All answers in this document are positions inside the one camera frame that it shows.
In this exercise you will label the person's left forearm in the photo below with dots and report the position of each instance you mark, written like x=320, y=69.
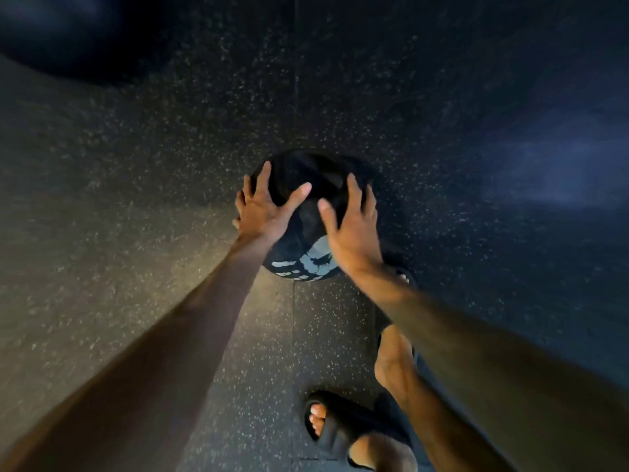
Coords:
x=147, y=383

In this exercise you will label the person's right hand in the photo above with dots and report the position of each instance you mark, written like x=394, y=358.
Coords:
x=353, y=238

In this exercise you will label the person's left thumb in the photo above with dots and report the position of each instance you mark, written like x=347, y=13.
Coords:
x=296, y=198

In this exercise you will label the black medicine ball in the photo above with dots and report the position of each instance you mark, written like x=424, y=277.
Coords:
x=309, y=226

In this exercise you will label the person's right leg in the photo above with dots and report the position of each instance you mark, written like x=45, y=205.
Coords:
x=398, y=368

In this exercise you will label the person's left foot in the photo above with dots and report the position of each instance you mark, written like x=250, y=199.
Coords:
x=383, y=454

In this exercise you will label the person's right forearm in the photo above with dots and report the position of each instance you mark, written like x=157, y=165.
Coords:
x=491, y=383

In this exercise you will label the black slide sandal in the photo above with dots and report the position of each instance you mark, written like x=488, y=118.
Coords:
x=379, y=321
x=344, y=420

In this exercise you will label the person's left middle finger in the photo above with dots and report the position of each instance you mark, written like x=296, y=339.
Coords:
x=247, y=186

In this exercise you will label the person's right thumb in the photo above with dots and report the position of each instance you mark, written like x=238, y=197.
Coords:
x=327, y=215

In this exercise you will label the person's right middle finger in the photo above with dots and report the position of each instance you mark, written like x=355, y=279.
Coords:
x=370, y=200

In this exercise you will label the person's left hand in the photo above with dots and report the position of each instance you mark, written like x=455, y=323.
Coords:
x=259, y=216

